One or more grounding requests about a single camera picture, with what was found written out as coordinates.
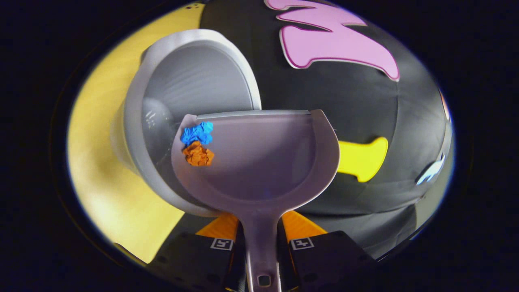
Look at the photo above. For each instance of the yellow wooden desktop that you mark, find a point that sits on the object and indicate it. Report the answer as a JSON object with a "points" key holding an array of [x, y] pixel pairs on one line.
{"points": [[101, 182]]}

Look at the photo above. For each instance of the orange paper scrap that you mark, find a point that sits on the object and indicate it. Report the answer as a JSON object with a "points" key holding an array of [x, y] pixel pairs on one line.
{"points": [[198, 155]]}

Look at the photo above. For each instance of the pink grey dustpan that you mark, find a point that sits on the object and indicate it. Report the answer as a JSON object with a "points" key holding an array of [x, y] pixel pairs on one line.
{"points": [[263, 162]]}

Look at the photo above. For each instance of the blue paper scrap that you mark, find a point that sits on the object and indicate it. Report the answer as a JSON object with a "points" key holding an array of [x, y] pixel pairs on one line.
{"points": [[198, 133]]}

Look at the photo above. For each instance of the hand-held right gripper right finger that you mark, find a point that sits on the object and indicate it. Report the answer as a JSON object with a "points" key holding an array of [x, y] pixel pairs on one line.
{"points": [[328, 263]]}

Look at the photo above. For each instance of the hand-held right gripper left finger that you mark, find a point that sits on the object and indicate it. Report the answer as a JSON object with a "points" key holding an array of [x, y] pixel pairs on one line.
{"points": [[194, 263]]}

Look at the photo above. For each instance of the white ribbed garbage bin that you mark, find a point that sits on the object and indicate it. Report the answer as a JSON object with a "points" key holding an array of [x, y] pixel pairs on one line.
{"points": [[194, 69]]}

